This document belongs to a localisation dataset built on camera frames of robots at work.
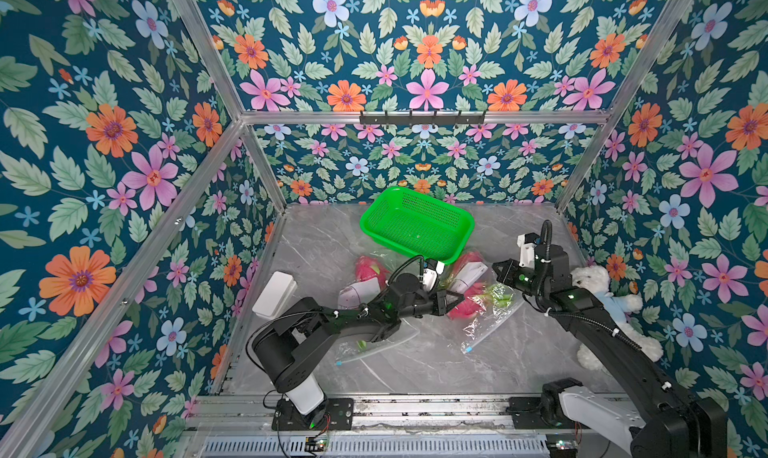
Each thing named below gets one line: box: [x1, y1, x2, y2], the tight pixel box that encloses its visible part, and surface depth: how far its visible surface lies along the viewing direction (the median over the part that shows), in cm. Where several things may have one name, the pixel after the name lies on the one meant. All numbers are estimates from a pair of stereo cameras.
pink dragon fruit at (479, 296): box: [439, 252, 514, 319], surface depth 80 cm
